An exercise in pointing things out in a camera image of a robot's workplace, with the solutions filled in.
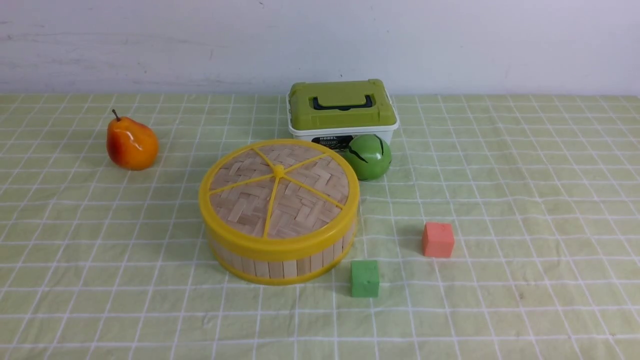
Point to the yellow woven steamer lid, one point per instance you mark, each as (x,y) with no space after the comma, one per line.
(281,200)

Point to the bamboo steamer basket yellow rim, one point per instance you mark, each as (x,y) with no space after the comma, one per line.
(282,272)

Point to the green lidded white storage box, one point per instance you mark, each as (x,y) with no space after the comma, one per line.
(332,113)

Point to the green checkered tablecloth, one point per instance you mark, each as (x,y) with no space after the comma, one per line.
(542,192)

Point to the green foam cube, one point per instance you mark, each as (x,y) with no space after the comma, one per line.
(364,278)

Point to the orange plastic pear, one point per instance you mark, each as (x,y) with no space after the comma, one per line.
(130,144)

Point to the green toy watermelon ball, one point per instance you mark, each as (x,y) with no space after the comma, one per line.
(369,156)

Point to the red foam cube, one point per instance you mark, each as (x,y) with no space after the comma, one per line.
(438,240)

